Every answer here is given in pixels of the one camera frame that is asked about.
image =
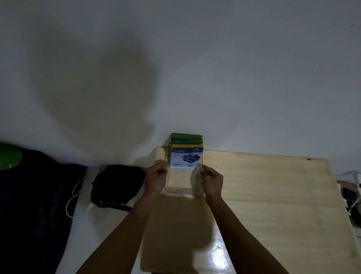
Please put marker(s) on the person's left forearm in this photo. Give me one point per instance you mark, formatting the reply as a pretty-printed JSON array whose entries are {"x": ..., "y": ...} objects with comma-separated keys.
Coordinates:
[{"x": 124, "y": 231}]

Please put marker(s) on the black bag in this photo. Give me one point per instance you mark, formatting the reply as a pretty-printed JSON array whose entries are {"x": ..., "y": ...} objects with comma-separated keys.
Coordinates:
[{"x": 117, "y": 183}]

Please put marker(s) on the person's left thumb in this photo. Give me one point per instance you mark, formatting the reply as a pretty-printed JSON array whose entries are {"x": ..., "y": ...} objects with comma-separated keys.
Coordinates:
[{"x": 162, "y": 166}]

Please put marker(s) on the dark blue cloth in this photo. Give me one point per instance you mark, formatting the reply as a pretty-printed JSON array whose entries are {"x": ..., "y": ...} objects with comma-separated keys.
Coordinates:
[{"x": 33, "y": 209}]

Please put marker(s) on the white metal stand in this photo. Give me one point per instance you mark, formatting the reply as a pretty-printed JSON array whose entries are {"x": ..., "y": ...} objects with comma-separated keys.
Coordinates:
[{"x": 351, "y": 174}]

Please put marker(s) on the clear plastic container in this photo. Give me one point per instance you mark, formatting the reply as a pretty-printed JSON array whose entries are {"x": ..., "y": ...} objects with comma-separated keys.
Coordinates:
[{"x": 183, "y": 186}]

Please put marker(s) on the person's right thumb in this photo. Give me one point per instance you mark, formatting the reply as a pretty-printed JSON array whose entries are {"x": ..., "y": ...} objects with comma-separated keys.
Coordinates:
[{"x": 206, "y": 169}]

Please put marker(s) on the green packet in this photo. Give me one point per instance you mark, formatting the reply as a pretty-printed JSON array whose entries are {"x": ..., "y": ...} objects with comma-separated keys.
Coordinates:
[{"x": 186, "y": 135}]

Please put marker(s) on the clear plastic wrapper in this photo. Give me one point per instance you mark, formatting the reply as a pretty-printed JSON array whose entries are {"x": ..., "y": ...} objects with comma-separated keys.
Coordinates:
[{"x": 97, "y": 213}]

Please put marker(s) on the person's right forearm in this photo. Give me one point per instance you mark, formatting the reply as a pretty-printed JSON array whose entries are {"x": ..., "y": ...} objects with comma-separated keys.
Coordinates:
[{"x": 239, "y": 237}]

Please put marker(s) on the person's left hand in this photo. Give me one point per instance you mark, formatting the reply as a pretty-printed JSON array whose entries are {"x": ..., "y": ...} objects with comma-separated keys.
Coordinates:
[{"x": 153, "y": 179}]

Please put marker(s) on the green round object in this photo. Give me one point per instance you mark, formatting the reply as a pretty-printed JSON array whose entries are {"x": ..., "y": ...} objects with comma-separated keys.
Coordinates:
[{"x": 8, "y": 158}]

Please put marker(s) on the person's right hand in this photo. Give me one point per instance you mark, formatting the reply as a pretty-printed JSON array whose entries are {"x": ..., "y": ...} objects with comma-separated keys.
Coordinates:
[{"x": 214, "y": 183}]

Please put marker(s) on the yellow packet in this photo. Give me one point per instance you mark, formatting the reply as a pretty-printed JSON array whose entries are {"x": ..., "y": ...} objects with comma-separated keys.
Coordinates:
[{"x": 183, "y": 146}]

